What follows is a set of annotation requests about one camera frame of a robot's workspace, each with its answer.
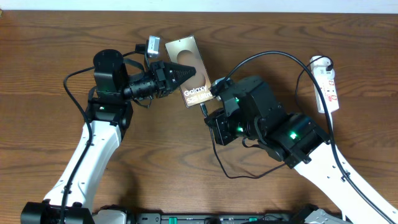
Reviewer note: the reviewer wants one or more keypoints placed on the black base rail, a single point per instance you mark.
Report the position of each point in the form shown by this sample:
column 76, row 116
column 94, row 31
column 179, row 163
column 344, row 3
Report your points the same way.
column 309, row 214

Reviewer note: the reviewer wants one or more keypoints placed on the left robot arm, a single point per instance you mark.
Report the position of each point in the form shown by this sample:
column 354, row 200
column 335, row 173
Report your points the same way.
column 120, row 82

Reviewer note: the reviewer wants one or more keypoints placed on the white power strip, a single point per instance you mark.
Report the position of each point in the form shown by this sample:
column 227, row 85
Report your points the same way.
column 324, row 73

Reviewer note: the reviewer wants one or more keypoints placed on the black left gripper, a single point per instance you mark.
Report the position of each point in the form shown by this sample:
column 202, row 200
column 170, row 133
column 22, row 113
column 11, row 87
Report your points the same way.
column 160, row 71

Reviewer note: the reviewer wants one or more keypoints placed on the Samsung Galaxy smartphone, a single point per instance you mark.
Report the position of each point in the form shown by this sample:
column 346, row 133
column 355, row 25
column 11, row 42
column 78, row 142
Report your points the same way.
column 196, row 88

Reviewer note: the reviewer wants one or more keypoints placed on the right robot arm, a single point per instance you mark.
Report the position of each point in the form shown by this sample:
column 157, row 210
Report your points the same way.
column 250, row 110

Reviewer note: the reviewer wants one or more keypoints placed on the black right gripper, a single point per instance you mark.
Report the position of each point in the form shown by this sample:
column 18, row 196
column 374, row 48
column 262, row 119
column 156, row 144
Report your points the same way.
column 220, row 123

